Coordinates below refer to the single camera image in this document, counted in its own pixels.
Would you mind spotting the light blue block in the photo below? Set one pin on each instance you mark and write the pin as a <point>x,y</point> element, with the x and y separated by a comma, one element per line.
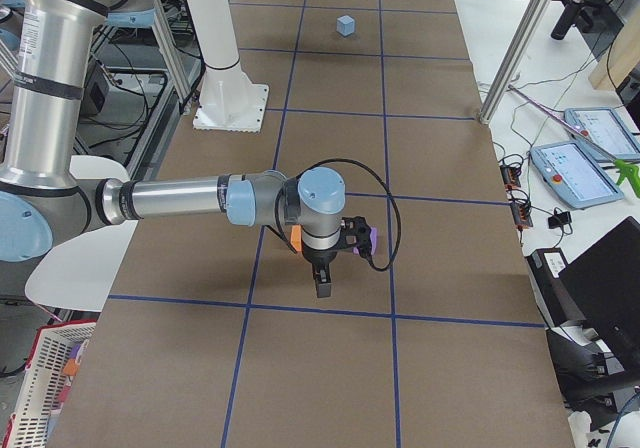
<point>345,25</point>

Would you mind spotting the black laptop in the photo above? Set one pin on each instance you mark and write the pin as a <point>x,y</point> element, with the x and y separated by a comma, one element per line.
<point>604,283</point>

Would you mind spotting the orange block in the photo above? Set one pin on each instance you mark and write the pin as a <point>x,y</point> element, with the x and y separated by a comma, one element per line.
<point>295,238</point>

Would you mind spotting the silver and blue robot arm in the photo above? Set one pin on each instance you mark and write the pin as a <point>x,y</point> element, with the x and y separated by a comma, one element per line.
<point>43,205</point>

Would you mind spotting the teach pendant tablet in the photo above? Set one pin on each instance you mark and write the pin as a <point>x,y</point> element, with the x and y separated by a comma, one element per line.
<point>605,127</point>
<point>574,176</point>

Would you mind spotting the white chair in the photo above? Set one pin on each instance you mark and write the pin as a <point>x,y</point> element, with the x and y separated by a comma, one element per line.
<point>78,274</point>

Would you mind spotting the purple block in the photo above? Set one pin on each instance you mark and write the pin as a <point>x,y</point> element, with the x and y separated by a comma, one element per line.
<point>373,241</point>

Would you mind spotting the far teach pendant tablet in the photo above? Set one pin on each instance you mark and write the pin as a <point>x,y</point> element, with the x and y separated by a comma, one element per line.
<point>605,127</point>

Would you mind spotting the orange terminal board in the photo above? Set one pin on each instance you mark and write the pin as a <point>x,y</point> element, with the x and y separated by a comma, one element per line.
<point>519,200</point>

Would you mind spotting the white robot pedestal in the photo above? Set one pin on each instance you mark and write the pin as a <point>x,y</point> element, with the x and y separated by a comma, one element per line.
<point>228,100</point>

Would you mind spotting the aluminium frame post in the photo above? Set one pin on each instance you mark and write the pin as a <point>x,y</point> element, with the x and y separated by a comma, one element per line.
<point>514,54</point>

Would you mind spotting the white perforated basket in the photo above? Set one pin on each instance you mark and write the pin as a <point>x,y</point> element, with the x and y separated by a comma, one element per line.
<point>45,384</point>

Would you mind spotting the near teach pendant tablet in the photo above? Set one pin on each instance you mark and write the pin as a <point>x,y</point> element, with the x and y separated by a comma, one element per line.
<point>574,176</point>

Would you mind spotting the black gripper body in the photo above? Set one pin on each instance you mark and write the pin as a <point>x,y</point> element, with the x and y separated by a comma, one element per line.
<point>318,257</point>

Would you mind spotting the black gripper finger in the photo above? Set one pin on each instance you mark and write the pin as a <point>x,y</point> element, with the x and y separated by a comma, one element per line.
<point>328,283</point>
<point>319,280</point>

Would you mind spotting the black power adapter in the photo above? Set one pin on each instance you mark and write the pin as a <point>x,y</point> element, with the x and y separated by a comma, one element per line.
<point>95,91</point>

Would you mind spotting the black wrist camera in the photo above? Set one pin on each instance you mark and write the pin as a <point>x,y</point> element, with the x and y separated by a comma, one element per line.
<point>355,232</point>

